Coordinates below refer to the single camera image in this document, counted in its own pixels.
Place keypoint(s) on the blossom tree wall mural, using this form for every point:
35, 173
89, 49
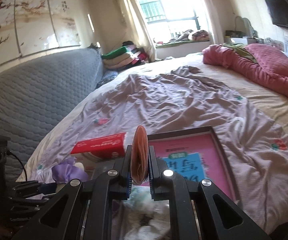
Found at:
29, 25

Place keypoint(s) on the pink quilt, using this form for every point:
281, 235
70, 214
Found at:
271, 72

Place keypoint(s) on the bedding on window seat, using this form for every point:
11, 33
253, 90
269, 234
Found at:
191, 35

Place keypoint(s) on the purple satin scrunchie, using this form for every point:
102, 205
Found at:
66, 172

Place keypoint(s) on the black television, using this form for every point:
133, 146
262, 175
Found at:
284, 12

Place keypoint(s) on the pink box with black frame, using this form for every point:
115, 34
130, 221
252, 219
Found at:
204, 155

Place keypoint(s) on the dark blue patterned cloth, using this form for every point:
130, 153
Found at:
106, 78

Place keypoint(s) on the lilac printed bedsheet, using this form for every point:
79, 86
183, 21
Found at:
171, 100

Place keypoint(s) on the pile of folded clothes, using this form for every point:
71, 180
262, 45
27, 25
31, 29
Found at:
119, 57

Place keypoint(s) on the cream curtain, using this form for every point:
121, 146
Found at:
134, 17
212, 10

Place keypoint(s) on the grey quilted headboard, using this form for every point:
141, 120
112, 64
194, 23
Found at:
34, 87

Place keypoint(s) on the red and white tissue pack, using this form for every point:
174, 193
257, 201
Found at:
99, 145

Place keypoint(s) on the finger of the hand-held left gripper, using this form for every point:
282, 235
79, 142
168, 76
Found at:
29, 200
34, 187

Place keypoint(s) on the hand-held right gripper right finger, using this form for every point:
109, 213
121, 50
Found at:
152, 170

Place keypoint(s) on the bed with beige sheet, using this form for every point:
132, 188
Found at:
266, 100

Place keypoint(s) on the green striped cloth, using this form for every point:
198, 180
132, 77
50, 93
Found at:
239, 48

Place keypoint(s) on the window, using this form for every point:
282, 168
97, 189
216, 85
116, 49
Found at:
166, 7

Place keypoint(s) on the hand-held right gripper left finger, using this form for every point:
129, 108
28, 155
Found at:
127, 170

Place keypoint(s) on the peach soft pad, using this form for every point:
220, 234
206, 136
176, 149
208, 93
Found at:
139, 155

